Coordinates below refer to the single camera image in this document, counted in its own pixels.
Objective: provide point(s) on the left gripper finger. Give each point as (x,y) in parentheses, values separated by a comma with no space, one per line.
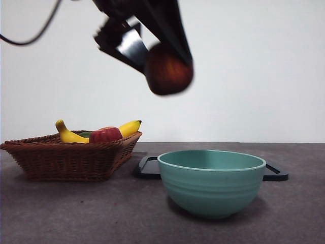
(132,47)
(168,28)

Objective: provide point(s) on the dark purple plum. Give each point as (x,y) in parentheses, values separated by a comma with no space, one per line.
(168,73)

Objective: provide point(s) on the teal ribbed bowl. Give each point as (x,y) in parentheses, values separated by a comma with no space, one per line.
(210,190)

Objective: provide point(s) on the red apple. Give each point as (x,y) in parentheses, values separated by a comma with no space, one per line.
(105,135)

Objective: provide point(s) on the green fruit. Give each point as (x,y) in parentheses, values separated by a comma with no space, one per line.
(85,134)

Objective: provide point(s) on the yellow banana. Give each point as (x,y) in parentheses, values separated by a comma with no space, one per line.
(67,136)

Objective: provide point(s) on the dark rectangular tray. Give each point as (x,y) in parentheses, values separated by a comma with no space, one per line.
(149,170)

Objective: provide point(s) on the brown wicker basket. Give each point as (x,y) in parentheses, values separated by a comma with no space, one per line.
(68,162)

